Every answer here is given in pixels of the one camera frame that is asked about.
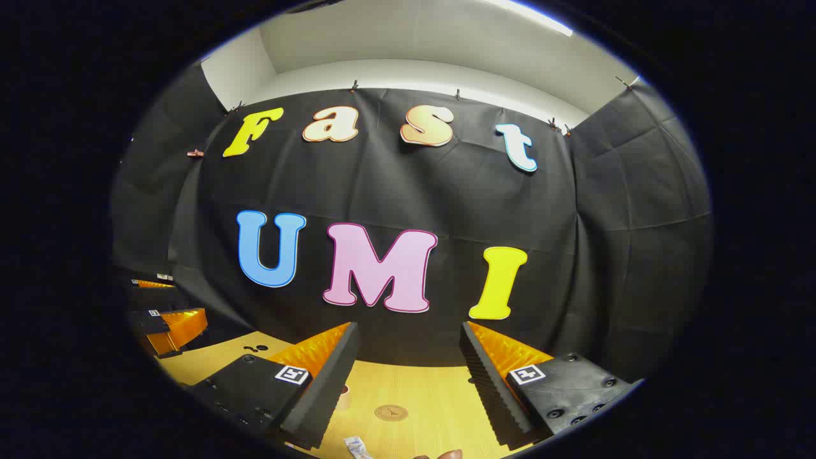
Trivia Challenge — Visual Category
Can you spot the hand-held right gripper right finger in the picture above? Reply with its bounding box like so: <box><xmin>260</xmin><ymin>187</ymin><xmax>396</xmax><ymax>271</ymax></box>
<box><xmin>459</xmin><ymin>322</ymin><xmax>638</xmax><ymax>450</ymax></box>

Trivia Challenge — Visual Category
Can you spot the wooden desktop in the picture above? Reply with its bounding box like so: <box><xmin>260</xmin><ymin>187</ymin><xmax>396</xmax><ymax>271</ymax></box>
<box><xmin>137</xmin><ymin>331</ymin><xmax>543</xmax><ymax>459</ymax></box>

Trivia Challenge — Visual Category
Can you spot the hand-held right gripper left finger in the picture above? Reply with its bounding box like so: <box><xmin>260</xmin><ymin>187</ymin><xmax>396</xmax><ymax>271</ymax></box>
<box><xmin>185</xmin><ymin>322</ymin><xmax>360</xmax><ymax>450</ymax></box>

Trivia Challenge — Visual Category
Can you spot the black backdrop cloth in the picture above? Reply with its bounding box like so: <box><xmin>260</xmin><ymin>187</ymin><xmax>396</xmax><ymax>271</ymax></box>
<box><xmin>112</xmin><ymin>61</ymin><xmax>713</xmax><ymax>383</ymax></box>

